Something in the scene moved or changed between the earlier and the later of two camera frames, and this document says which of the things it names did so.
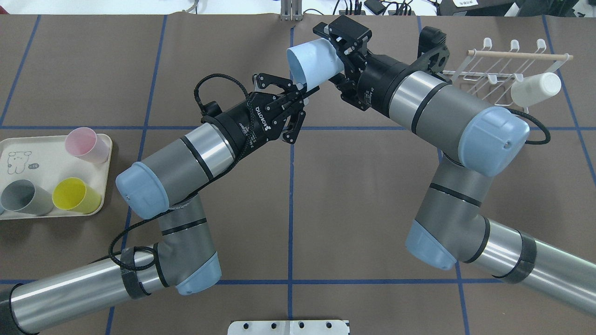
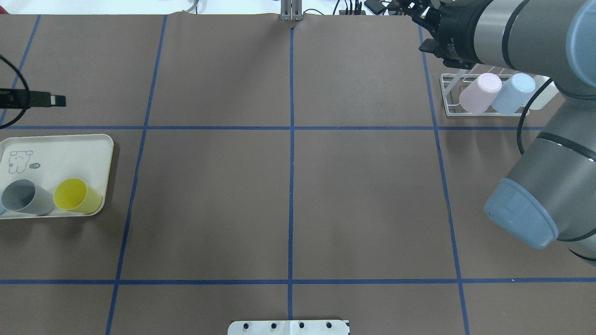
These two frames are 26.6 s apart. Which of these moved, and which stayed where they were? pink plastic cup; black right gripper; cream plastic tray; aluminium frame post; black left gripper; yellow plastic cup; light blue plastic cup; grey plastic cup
Moved: light blue plastic cup; black right gripper; black left gripper; pink plastic cup
Stayed: aluminium frame post; cream plastic tray; yellow plastic cup; grey plastic cup
